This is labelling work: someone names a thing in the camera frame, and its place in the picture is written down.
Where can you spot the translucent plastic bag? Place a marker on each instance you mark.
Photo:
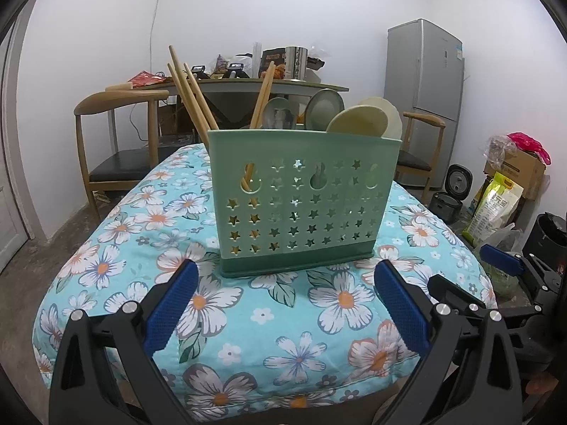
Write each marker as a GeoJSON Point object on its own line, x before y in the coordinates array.
{"type": "Point", "coordinates": [500, 281]}

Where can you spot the white plastic rice spoon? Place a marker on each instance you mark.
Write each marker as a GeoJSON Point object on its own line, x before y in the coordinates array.
{"type": "Point", "coordinates": [394, 119]}

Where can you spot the pink plastic bag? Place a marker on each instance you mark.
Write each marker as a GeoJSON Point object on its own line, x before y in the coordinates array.
{"type": "Point", "coordinates": [529, 146]}

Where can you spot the bundle of wooden chopsticks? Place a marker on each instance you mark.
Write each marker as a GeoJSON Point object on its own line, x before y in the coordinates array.
{"type": "Point", "coordinates": [195, 102]}

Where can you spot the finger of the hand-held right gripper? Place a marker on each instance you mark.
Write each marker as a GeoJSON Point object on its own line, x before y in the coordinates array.
{"type": "Point", "coordinates": [500, 260]}
{"type": "Point", "coordinates": [447, 290]}

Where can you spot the silver refrigerator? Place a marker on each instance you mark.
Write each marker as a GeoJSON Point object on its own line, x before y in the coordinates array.
{"type": "Point", "coordinates": [425, 75]}

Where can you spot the white door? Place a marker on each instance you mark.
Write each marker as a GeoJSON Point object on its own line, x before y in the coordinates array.
{"type": "Point", "coordinates": [11, 239]}

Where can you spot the hand-held gripper on desk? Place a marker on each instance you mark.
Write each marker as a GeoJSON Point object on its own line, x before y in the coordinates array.
{"type": "Point", "coordinates": [234, 71]}
{"type": "Point", "coordinates": [198, 72]}

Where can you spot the crumpled clear plastic bag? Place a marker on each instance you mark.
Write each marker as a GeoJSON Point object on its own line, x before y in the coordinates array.
{"type": "Point", "coordinates": [499, 147]}

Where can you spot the wooden chair with curved backrest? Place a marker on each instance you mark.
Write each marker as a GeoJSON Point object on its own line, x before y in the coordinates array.
{"type": "Point", "coordinates": [115, 168]}

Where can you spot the turquoise floral cloth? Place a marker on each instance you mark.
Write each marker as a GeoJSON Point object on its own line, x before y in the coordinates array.
{"type": "Point", "coordinates": [265, 314]}

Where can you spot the cardboard box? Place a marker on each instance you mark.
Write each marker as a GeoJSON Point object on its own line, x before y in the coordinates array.
{"type": "Point", "coordinates": [525, 175]}

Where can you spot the yellow-green rice bag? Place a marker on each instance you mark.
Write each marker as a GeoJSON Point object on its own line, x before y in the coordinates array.
{"type": "Point", "coordinates": [491, 206]}

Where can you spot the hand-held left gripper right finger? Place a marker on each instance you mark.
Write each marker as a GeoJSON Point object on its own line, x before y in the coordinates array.
{"type": "Point", "coordinates": [405, 310]}

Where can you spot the beige plastic ladle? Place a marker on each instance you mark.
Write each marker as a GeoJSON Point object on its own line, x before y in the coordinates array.
{"type": "Point", "coordinates": [359, 121]}

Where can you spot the dark snack box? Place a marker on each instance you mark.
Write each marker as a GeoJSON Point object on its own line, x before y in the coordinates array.
{"type": "Point", "coordinates": [277, 59]}

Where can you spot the red snack packet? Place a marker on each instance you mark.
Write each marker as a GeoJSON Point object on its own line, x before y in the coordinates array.
{"type": "Point", "coordinates": [145, 79]}

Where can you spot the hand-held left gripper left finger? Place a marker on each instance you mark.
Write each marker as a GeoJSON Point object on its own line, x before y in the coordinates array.
{"type": "Point", "coordinates": [170, 305]}

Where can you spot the small metal spoon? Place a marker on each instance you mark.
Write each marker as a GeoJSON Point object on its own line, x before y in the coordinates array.
{"type": "Point", "coordinates": [279, 115]}

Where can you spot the green perforated utensil holder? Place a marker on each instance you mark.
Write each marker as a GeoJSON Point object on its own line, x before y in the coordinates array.
{"type": "Point", "coordinates": [319, 203]}

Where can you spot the wooden armchair with dark seat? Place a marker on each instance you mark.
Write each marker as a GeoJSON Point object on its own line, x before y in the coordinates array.
{"type": "Point", "coordinates": [412, 161]}

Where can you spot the black appliance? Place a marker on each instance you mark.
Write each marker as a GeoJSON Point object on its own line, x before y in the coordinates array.
{"type": "Point", "coordinates": [547, 232]}

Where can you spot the large metal spoon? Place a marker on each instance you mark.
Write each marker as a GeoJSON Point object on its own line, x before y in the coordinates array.
{"type": "Point", "coordinates": [323, 108]}

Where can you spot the long wooden desk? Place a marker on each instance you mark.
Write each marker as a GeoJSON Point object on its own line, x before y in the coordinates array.
{"type": "Point", "coordinates": [301, 84]}

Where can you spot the metal canister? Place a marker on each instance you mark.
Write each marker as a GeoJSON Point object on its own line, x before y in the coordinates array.
{"type": "Point", "coordinates": [296, 62]}

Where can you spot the black rice cooker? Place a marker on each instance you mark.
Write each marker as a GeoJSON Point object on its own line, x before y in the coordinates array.
{"type": "Point", "coordinates": [447, 206]}

